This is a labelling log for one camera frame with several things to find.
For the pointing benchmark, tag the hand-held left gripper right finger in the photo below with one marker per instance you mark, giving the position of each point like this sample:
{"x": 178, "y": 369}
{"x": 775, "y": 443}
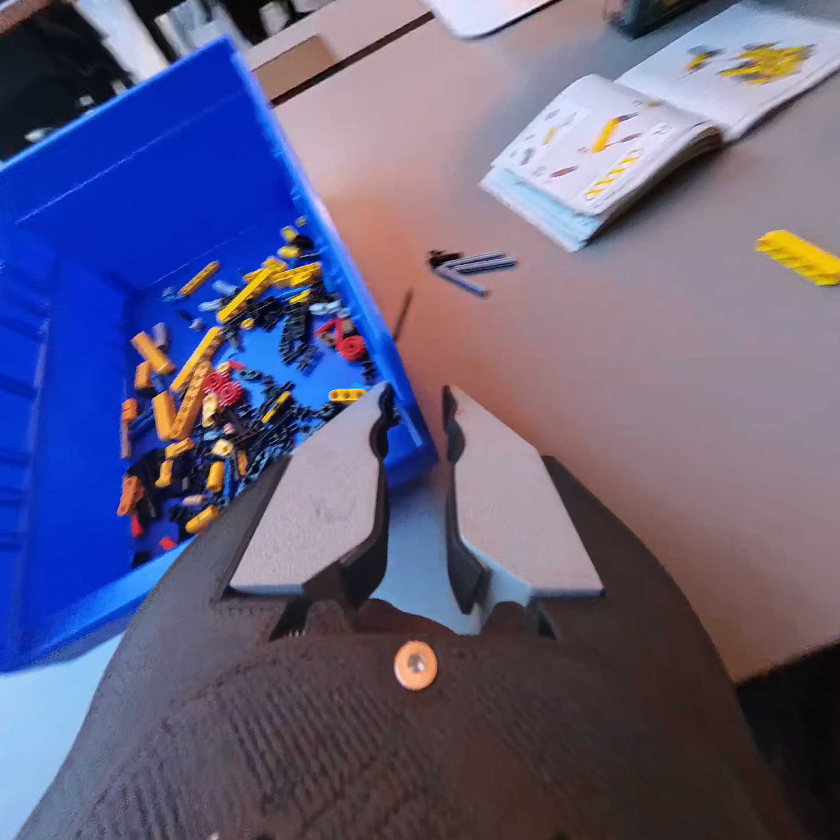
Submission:
{"x": 518, "y": 525}

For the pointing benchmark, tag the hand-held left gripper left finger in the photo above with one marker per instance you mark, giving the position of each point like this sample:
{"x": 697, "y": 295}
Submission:
{"x": 321, "y": 505}

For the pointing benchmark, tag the pile of lego pieces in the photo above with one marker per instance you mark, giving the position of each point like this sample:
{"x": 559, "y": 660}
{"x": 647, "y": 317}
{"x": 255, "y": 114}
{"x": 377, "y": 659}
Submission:
{"x": 197, "y": 394}

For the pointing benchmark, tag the blue plastic bin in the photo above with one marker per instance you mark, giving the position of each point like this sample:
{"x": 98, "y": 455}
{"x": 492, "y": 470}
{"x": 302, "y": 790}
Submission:
{"x": 98, "y": 229}

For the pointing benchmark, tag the lego instruction booklet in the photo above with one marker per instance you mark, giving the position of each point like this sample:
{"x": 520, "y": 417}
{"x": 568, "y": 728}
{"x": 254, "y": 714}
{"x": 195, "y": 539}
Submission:
{"x": 656, "y": 131}

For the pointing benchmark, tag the black lego pin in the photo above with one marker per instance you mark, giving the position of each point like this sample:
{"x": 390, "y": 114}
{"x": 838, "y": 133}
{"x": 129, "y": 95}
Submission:
{"x": 443, "y": 260}

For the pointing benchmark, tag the yellow lego beam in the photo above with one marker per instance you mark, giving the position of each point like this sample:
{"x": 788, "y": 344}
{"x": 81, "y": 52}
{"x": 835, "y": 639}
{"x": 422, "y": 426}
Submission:
{"x": 800, "y": 257}

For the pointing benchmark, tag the black lego set box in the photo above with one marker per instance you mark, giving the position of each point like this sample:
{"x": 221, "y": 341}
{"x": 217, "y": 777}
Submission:
{"x": 656, "y": 16}

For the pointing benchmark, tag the wooden document stand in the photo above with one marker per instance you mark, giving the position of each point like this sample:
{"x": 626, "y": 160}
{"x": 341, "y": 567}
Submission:
{"x": 485, "y": 16}

